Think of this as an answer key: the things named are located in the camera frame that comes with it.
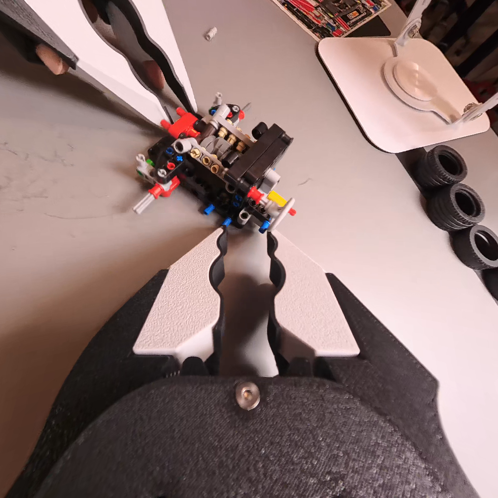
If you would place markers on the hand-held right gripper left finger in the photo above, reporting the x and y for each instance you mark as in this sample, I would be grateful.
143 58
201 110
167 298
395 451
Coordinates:
183 311

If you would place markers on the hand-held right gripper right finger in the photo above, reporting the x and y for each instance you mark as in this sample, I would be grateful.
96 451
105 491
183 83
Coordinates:
311 311

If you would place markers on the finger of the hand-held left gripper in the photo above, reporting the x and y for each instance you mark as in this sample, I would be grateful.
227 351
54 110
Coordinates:
97 50
163 35

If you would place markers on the lego car chassis assembly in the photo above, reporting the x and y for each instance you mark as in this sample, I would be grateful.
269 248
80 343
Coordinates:
253 155

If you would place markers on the grey lego pin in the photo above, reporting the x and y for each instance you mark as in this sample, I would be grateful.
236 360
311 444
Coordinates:
210 33

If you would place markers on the person's left hand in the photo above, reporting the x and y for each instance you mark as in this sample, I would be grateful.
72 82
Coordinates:
52 60

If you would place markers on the holographic sticker sheet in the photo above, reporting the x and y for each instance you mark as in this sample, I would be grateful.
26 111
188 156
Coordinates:
330 15

